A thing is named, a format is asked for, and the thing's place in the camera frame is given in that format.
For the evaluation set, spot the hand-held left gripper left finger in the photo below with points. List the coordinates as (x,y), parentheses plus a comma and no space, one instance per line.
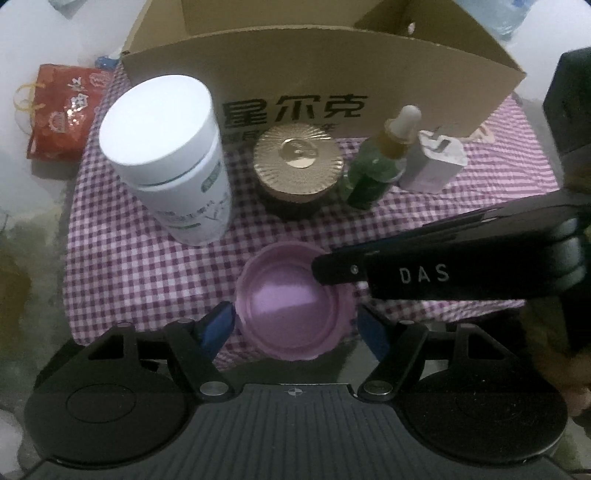
(217,327)

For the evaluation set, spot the white plastic bottle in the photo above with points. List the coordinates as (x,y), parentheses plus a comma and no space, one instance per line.
(157,124)

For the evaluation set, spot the green dropper bottle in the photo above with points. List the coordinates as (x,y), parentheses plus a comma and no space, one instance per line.
(374,170)

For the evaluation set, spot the white wall charger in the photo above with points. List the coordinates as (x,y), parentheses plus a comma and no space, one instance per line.
(434,166)

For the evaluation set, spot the dark jar with gold lid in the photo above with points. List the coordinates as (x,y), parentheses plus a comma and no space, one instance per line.
(300,157)

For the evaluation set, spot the purple plastic lid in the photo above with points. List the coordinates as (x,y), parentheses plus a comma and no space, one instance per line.
(286,314)

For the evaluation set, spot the red gift bag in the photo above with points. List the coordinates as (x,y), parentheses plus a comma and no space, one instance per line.
(60,115)

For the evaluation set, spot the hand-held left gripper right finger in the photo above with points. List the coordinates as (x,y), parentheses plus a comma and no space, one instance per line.
(371,332)

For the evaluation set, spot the purple checkered tablecloth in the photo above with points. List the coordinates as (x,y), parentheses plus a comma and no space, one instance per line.
(138,277)

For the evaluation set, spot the brown cardboard box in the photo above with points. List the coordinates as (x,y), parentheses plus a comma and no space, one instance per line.
(323,60)

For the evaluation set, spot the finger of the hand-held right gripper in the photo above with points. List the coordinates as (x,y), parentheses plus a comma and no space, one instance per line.
(337,270)
(485,272)

